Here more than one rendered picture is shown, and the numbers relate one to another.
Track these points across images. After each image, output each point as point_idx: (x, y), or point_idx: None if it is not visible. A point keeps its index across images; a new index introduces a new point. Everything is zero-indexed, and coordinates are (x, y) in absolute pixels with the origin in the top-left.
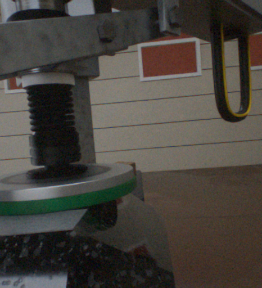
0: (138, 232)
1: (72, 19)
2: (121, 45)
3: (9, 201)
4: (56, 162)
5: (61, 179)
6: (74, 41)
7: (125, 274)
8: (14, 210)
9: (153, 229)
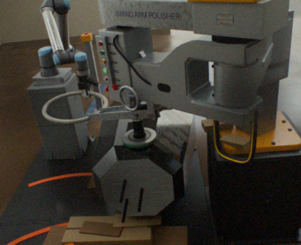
0: (125, 153)
1: (129, 112)
2: (140, 118)
3: None
4: (134, 133)
5: (131, 137)
6: (129, 116)
7: (113, 154)
8: None
9: (132, 156)
